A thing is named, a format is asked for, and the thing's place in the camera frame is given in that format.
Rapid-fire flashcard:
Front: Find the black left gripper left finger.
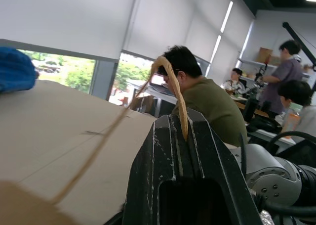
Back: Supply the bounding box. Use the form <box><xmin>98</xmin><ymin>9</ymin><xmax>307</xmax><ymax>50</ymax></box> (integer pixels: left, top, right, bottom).
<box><xmin>122</xmin><ymin>114</ymin><xmax>196</xmax><ymax>225</ymax></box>

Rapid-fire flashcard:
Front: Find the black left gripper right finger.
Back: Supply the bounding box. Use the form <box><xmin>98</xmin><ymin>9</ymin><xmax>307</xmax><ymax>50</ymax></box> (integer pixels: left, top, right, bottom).
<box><xmin>178</xmin><ymin>107</ymin><xmax>263</xmax><ymax>225</ymax></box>

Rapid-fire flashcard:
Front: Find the tan rubber band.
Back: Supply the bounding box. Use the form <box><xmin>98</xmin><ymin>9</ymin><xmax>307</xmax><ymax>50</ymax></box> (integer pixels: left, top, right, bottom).
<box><xmin>0</xmin><ymin>55</ymin><xmax>191</xmax><ymax>225</ymax></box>

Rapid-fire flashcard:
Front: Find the black bag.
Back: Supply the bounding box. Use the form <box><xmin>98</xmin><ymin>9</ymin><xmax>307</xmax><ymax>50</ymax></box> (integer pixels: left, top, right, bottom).
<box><xmin>246</xmin><ymin>116</ymin><xmax>282</xmax><ymax>135</ymax></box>

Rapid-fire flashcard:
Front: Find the blue plush toy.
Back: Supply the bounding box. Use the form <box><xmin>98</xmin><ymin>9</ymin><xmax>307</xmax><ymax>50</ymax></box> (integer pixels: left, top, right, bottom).
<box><xmin>0</xmin><ymin>46</ymin><xmax>40</xmax><ymax>94</ymax></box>

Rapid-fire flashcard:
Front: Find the man in olive shirt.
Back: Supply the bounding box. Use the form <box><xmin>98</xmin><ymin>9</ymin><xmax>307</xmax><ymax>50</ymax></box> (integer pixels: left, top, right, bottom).
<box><xmin>161</xmin><ymin>45</ymin><xmax>248</xmax><ymax>148</ymax></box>

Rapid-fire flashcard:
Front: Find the black bottle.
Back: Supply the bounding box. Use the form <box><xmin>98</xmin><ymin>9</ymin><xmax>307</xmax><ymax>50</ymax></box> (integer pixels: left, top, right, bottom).
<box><xmin>243</xmin><ymin>96</ymin><xmax>260</xmax><ymax>122</ymax></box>

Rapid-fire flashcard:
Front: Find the seated person with glasses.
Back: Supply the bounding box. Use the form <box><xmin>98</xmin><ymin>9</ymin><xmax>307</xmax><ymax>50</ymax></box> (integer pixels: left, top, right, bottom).
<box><xmin>222</xmin><ymin>68</ymin><xmax>247</xmax><ymax>95</ymax></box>

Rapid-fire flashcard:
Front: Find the standing person in purple shirt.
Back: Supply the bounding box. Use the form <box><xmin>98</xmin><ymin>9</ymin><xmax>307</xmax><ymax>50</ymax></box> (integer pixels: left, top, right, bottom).
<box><xmin>258</xmin><ymin>39</ymin><xmax>306</xmax><ymax>117</ymax></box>

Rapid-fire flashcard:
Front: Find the black-haired person in white shirt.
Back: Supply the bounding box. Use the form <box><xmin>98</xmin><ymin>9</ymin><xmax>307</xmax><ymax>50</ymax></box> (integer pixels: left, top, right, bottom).
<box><xmin>277</xmin><ymin>79</ymin><xmax>316</xmax><ymax>139</ymax></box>

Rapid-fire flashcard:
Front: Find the cardboard box on shelf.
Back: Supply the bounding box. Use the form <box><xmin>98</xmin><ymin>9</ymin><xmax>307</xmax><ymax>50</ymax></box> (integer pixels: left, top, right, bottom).
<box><xmin>255</xmin><ymin>46</ymin><xmax>274</xmax><ymax>64</ymax></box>

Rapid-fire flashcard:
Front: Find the black overhead boom stand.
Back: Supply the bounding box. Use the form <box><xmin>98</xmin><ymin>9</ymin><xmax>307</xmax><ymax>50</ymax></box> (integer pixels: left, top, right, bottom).
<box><xmin>282</xmin><ymin>21</ymin><xmax>316</xmax><ymax>72</ymax></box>

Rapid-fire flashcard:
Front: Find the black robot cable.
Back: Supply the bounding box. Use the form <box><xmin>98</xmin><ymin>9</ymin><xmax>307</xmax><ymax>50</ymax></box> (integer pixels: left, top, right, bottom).
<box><xmin>251</xmin><ymin>192</ymin><xmax>316</xmax><ymax>215</ymax></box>
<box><xmin>266</xmin><ymin>130</ymin><xmax>316</xmax><ymax>153</ymax></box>

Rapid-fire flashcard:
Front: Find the white wall shelf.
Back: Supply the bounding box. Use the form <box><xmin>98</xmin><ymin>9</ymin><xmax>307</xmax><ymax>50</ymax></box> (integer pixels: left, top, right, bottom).
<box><xmin>237</xmin><ymin>58</ymin><xmax>278</xmax><ymax>69</ymax></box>

